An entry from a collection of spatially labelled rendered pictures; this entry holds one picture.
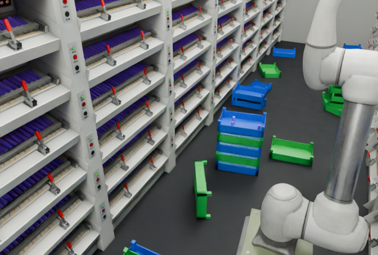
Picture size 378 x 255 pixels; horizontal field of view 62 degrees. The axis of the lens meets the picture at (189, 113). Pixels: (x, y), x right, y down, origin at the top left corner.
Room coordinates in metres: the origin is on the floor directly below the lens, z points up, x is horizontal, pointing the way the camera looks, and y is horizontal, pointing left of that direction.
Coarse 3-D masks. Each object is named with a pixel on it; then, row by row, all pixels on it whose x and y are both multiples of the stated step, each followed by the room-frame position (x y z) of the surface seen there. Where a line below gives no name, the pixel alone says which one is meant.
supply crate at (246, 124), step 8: (224, 112) 1.93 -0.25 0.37; (232, 112) 1.93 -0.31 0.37; (240, 112) 1.92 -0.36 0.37; (264, 112) 1.87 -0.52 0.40; (224, 120) 1.89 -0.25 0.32; (240, 120) 1.89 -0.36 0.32; (248, 120) 1.89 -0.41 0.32; (256, 120) 1.88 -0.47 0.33; (264, 120) 1.85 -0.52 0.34; (224, 128) 1.75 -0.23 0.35; (232, 128) 1.73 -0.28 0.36; (240, 128) 1.72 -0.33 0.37; (248, 128) 1.71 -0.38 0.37; (256, 128) 1.79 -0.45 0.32; (256, 136) 1.69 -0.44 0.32
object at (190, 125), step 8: (200, 104) 2.38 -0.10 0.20; (192, 112) 2.26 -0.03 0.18; (200, 112) 2.30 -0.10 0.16; (208, 112) 2.34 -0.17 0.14; (184, 120) 2.12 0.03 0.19; (192, 120) 2.16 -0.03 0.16; (200, 120) 2.20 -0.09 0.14; (176, 128) 2.01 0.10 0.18; (184, 128) 2.05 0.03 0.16; (192, 128) 2.07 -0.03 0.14; (176, 136) 1.94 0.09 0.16; (184, 136) 1.96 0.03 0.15; (176, 144) 1.80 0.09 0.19
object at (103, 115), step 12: (144, 60) 1.77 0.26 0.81; (156, 72) 1.72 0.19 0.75; (132, 84) 1.53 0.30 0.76; (144, 84) 1.56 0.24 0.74; (156, 84) 1.64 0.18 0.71; (120, 96) 1.41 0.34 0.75; (132, 96) 1.43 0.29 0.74; (108, 108) 1.29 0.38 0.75; (120, 108) 1.34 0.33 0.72; (96, 120) 1.19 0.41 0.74; (108, 120) 1.27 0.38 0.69
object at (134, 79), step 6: (150, 66) 1.72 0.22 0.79; (150, 72) 1.68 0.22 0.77; (132, 78) 1.55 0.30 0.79; (138, 78) 1.59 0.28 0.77; (120, 84) 1.47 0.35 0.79; (126, 84) 1.49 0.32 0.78; (102, 96) 1.33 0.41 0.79; (108, 96) 1.36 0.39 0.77; (114, 96) 1.38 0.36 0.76; (96, 102) 1.28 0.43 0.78; (96, 108) 1.26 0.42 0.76
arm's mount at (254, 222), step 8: (256, 216) 1.07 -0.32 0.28; (248, 224) 1.02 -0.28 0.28; (256, 224) 1.02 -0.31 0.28; (248, 232) 0.97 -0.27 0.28; (248, 240) 0.93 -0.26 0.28; (304, 240) 0.92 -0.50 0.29; (248, 248) 0.89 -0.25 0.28; (256, 248) 0.89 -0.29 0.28; (296, 248) 0.88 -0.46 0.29; (304, 248) 0.88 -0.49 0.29; (312, 248) 0.88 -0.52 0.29
